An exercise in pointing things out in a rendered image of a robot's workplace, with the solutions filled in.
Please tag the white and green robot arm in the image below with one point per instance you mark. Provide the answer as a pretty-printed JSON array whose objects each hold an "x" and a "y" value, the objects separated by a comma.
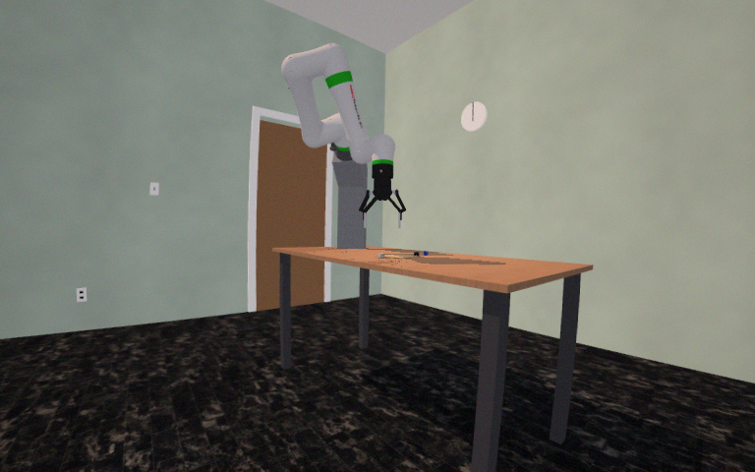
[{"x": 330, "y": 61}]

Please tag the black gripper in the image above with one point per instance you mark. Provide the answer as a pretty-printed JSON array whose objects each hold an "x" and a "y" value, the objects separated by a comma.
[{"x": 382, "y": 192}]

